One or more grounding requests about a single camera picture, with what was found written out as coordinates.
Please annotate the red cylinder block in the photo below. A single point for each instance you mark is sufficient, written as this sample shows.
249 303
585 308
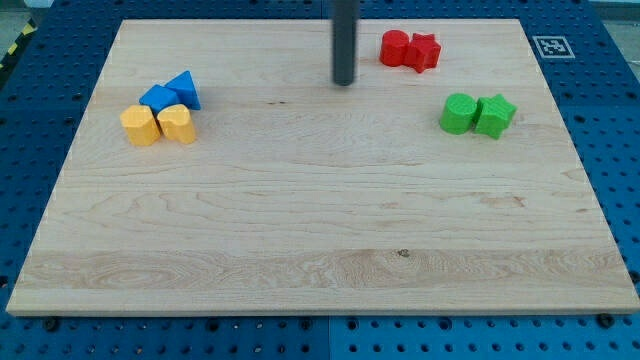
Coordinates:
393 47

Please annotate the yellow heart block right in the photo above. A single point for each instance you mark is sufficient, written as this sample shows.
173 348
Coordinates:
176 124

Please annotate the red star block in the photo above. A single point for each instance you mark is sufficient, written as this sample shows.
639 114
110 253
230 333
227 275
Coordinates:
423 52

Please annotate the green cylinder block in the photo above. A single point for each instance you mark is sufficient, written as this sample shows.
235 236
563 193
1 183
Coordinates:
458 113

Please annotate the green star block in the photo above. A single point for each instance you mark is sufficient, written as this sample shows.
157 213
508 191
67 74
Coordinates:
493 116

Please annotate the blue triangle block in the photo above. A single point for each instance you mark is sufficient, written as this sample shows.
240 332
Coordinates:
184 86

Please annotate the wooden board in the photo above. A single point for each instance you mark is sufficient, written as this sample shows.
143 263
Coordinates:
299 197

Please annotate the yellow heart block left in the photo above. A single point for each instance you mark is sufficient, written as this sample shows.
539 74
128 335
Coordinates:
140 125

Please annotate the white fiducial marker tag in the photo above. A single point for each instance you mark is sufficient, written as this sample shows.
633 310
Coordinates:
553 47

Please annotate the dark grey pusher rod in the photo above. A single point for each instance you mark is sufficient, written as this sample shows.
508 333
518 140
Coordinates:
344 39

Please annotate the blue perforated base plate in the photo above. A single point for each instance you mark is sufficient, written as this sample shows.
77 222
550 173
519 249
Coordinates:
54 76

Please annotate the yellow black hazard tape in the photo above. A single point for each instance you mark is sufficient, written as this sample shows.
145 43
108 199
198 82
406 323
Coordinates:
17 48

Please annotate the blue cube block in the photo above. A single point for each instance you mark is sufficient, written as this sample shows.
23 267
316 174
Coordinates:
158 98

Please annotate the yellow heart block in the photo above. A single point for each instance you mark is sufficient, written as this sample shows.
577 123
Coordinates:
176 124
140 125

